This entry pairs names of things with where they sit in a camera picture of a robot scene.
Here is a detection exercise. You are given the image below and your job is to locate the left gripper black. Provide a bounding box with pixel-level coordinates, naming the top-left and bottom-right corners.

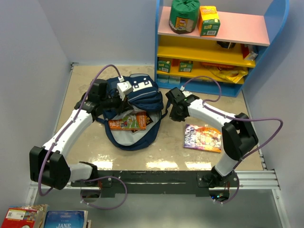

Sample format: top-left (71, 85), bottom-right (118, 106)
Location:
top-left (100, 89), bottom-right (133, 115)

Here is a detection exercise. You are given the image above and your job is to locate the orange 78-storey treehouse book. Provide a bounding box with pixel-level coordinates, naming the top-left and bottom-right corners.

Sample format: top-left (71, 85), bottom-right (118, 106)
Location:
top-left (108, 112), bottom-right (146, 131)

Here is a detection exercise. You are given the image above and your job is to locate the navy blue school backpack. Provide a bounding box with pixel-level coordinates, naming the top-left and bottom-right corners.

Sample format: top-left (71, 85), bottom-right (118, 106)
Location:
top-left (97, 74), bottom-right (171, 151)

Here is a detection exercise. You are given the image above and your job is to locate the black 169-storey treehouse book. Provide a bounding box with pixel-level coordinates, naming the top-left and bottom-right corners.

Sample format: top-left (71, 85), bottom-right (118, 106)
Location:
top-left (131, 113), bottom-right (153, 133)

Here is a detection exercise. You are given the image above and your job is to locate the purple Roald Dahl book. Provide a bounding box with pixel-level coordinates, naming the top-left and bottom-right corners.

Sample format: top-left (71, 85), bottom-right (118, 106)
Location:
top-left (183, 124), bottom-right (222, 153)

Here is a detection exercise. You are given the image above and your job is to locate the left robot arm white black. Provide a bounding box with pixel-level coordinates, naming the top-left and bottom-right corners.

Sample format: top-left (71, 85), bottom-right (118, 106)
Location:
top-left (29, 79), bottom-right (133, 190)

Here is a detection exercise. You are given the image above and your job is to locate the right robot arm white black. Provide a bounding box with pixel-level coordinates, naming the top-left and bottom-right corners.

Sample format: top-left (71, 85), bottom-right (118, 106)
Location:
top-left (166, 87), bottom-right (258, 187)

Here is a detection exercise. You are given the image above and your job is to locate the yellow snack bag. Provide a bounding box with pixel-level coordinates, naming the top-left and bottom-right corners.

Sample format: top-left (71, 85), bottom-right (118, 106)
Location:
top-left (200, 62), bottom-right (248, 84)

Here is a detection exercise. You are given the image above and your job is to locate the right small green box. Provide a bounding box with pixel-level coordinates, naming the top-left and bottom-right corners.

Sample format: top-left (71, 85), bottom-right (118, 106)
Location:
top-left (179, 60), bottom-right (193, 73)

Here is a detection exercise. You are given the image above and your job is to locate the small green box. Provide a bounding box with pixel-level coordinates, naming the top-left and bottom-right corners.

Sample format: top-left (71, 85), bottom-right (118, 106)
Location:
top-left (179, 60), bottom-right (193, 73)
top-left (157, 57), bottom-right (171, 73)

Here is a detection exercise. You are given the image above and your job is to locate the left small green box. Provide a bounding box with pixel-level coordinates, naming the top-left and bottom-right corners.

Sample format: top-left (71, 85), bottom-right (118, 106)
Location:
top-left (157, 57), bottom-right (171, 73)

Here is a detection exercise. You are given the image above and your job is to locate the colourful blue toy shelf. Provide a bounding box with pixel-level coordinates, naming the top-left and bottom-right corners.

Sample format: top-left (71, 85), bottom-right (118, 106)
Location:
top-left (155, 0), bottom-right (290, 97)

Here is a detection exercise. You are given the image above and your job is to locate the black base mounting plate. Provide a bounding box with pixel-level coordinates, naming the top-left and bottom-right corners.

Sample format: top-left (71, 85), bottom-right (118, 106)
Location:
top-left (70, 169), bottom-right (240, 198)

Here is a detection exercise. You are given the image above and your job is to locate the orange green carton box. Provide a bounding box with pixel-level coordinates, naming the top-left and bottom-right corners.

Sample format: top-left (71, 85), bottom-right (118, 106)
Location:
top-left (197, 6), bottom-right (220, 37)

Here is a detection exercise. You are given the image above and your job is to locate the red white packet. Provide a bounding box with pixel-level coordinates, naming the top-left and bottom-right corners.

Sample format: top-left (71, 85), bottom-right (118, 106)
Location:
top-left (241, 44), bottom-right (258, 61)

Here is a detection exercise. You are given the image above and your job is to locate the green wrapped tissue roll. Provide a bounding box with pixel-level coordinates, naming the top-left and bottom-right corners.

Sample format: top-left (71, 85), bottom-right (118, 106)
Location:
top-left (169, 0), bottom-right (200, 34)

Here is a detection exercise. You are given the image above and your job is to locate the blue Jane book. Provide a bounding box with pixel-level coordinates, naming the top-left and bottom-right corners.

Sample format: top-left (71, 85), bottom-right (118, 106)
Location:
top-left (44, 210), bottom-right (91, 228)

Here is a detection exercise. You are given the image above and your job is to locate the red book bottom left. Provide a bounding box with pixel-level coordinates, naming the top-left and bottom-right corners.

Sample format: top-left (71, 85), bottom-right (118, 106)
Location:
top-left (1, 204), bottom-right (49, 228)

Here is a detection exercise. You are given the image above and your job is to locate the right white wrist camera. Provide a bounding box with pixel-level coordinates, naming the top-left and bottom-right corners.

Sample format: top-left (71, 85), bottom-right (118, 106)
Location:
top-left (180, 86), bottom-right (192, 97)

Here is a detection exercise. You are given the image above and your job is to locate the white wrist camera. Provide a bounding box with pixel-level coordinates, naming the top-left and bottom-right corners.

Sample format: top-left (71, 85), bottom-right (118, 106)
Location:
top-left (180, 86), bottom-right (192, 97)
top-left (116, 81), bottom-right (133, 100)

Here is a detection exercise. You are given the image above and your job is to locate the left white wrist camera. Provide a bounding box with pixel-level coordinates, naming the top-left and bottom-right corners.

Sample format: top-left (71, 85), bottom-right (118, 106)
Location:
top-left (116, 81), bottom-right (133, 100)

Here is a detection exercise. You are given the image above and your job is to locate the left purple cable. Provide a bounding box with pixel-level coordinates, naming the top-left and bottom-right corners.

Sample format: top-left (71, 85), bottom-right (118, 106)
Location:
top-left (38, 64), bottom-right (129, 210)

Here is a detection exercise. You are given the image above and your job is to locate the purple cable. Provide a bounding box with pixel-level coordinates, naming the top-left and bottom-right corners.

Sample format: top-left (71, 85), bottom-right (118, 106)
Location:
top-left (181, 76), bottom-right (284, 204)
top-left (38, 64), bottom-right (129, 210)

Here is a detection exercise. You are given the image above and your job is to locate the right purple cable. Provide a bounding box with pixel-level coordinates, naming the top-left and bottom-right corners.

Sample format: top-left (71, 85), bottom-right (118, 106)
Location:
top-left (181, 76), bottom-right (284, 204)

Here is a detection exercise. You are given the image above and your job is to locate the aluminium rail frame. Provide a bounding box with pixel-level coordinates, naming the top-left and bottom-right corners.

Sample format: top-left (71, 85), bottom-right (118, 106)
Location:
top-left (25, 62), bottom-right (290, 228)

